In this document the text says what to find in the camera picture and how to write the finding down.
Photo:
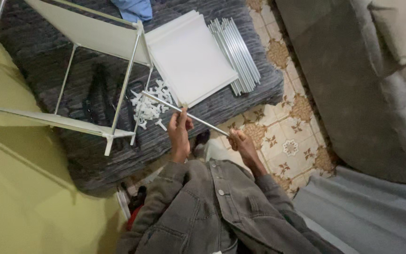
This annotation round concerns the person's right hand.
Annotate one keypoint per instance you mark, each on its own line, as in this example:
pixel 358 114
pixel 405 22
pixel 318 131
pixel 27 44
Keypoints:
pixel 245 148

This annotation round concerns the person's left hand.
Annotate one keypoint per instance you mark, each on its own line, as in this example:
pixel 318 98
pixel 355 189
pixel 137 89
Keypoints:
pixel 179 141

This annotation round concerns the bundle of silver metal rods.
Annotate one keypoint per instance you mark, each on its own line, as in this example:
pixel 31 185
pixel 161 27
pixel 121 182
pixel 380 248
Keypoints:
pixel 236 56

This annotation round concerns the gray denim jacket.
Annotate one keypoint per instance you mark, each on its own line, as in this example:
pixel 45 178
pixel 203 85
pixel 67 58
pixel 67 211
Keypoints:
pixel 210 211

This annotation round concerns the white shelf frame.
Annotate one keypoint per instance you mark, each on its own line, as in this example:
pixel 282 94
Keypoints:
pixel 118 38

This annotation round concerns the pile of white plastic connectors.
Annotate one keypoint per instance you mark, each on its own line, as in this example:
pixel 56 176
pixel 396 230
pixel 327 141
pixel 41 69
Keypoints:
pixel 151 102

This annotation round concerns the gray striped blanket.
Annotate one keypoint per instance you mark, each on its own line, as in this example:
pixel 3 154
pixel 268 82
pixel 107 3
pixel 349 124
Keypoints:
pixel 83 88

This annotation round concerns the red and black bag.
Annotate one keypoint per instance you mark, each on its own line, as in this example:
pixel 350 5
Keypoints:
pixel 135 208

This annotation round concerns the stack of white panels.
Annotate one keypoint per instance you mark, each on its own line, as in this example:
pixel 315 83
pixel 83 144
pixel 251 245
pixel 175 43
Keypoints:
pixel 190 60

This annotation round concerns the blue cloth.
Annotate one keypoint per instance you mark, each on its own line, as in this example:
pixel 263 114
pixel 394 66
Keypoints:
pixel 134 9

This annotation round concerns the gray sofa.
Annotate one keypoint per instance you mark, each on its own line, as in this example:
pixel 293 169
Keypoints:
pixel 347 88

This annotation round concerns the silver metal rod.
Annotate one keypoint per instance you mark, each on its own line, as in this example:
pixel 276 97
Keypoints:
pixel 203 120

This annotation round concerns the person's right fingers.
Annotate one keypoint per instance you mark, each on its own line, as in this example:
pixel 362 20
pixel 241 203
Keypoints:
pixel 236 138

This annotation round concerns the light gray sheet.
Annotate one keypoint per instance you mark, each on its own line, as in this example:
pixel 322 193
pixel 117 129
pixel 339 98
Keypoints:
pixel 365 215

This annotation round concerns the beige cushion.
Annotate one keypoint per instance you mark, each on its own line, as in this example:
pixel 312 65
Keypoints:
pixel 400 31

